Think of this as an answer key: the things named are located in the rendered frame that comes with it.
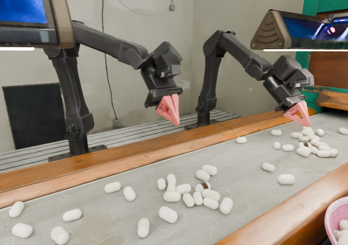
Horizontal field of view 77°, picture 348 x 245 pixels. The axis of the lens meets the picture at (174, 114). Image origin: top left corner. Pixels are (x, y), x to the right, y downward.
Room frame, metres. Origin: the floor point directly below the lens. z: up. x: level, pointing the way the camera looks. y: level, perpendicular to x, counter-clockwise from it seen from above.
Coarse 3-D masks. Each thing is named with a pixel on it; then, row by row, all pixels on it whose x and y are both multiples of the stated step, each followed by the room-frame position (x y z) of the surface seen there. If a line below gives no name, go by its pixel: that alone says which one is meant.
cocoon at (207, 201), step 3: (204, 198) 0.38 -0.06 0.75; (207, 198) 0.37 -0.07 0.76; (210, 198) 0.37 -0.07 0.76; (204, 201) 0.37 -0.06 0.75; (207, 201) 0.37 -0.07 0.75; (210, 201) 0.36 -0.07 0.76; (213, 201) 0.36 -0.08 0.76; (216, 201) 0.36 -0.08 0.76; (204, 204) 0.37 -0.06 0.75; (207, 204) 0.36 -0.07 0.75; (210, 204) 0.36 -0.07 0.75; (213, 204) 0.36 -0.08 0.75; (216, 204) 0.36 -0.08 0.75; (210, 207) 0.36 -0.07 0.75; (213, 207) 0.36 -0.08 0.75; (216, 207) 0.36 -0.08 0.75
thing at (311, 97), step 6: (306, 96) 1.11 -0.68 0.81; (312, 96) 1.08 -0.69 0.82; (306, 102) 1.11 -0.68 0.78; (312, 102) 1.08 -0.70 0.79; (318, 108) 1.05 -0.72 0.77; (324, 108) 1.11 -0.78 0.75; (330, 108) 1.14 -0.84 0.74; (324, 114) 1.03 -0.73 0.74; (330, 114) 1.03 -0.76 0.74; (336, 114) 1.03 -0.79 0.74; (342, 114) 1.03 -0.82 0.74
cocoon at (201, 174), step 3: (198, 171) 0.47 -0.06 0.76; (201, 171) 0.47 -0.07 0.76; (204, 171) 0.47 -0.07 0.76; (198, 174) 0.47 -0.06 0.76; (201, 174) 0.46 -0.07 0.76; (204, 174) 0.46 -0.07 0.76; (207, 174) 0.46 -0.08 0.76; (198, 177) 0.46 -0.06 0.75; (201, 177) 0.46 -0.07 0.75; (204, 177) 0.45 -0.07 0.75; (207, 177) 0.45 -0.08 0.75; (204, 180) 0.45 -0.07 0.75; (207, 180) 0.45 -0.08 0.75
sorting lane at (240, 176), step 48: (240, 144) 0.68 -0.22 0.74; (288, 144) 0.68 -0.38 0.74; (336, 144) 0.68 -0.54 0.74; (96, 192) 0.42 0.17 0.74; (144, 192) 0.42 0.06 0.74; (192, 192) 0.42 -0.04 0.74; (240, 192) 0.42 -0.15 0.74; (288, 192) 0.42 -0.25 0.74; (0, 240) 0.29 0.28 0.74; (48, 240) 0.29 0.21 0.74; (96, 240) 0.29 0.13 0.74; (144, 240) 0.29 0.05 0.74; (192, 240) 0.29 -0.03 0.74
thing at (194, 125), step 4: (204, 112) 1.05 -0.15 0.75; (208, 112) 1.05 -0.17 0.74; (200, 116) 1.05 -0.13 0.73; (204, 116) 1.04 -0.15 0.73; (208, 116) 1.05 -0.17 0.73; (200, 120) 1.05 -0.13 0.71; (204, 120) 1.04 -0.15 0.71; (208, 120) 1.05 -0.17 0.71; (212, 120) 1.13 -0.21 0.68; (216, 120) 1.13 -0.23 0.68; (188, 124) 1.06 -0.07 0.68; (192, 124) 1.06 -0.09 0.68; (196, 124) 1.06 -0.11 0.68; (200, 124) 1.04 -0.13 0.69; (204, 124) 1.04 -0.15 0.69; (208, 124) 1.05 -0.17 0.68; (188, 128) 1.01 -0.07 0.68; (192, 128) 0.99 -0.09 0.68
